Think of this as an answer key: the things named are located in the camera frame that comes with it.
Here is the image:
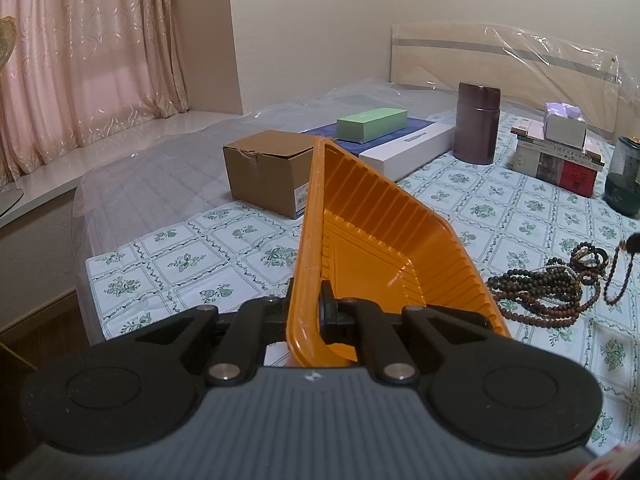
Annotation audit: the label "white tissue box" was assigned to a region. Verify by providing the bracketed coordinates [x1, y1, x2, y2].
[544, 102, 587, 150]

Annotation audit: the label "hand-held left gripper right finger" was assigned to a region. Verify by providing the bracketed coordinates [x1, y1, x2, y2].
[318, 280, 517, 387]

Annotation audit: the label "white window sill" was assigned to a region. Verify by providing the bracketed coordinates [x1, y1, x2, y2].
[0, 110, 247, 233]

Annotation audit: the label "red and white cloth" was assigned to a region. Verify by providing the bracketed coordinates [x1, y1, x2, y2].
[575, 441, 640, 480]

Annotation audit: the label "brown cardboard box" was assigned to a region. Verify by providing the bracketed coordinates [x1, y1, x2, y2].
[222, 129, 317, 220]

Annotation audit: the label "dark blue flat box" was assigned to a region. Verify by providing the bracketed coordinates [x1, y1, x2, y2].
[300, 116, 438, 160]

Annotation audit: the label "beige wooden headboard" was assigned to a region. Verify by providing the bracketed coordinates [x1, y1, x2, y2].
[390, 22, 640, 142]

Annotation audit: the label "brown cylindrical canister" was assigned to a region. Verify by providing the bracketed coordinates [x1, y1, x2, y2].
[452, 81, 501, 166]

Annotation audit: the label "long white box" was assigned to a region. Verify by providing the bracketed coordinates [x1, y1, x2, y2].
[359, 125, 456, 183]

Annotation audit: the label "pink curtain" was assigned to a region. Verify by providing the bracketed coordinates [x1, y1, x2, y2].
[0, 0, 191, 187]

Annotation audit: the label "yellow cord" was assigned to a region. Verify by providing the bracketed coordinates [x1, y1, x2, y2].
[0, 339, 38, 372]

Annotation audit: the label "dark bead bracelets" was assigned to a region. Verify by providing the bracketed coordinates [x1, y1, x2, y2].
[569, 241, 614, 275]

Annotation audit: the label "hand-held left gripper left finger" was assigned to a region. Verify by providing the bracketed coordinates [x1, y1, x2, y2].
[107, 278, 295, 387]

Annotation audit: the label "black bead string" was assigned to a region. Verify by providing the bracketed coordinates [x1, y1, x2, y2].
[603, 240, 640, 306]

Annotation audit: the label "thick red and grey book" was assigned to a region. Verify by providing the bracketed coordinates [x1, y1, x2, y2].
[515, 137, 601, 198]

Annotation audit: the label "thin pale books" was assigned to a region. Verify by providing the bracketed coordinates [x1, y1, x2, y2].
[510, 116, 608, 168]

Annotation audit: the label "orange plastic tray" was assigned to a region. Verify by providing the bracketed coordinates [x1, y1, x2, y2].
[286, 136, 512, 368]

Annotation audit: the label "white bead necklace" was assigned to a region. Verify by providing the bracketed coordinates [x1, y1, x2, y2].
[525, 257, 608, 306]

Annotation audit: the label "dark green glass jar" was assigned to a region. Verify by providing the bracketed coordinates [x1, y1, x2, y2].
[603, 136, 640, 219]

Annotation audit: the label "green rectangular box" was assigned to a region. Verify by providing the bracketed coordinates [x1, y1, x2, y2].
[336, 108, 407, 145]

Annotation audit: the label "reddish brown bead necklace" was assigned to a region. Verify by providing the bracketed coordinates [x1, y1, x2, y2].
[492, 280, 601, 322]

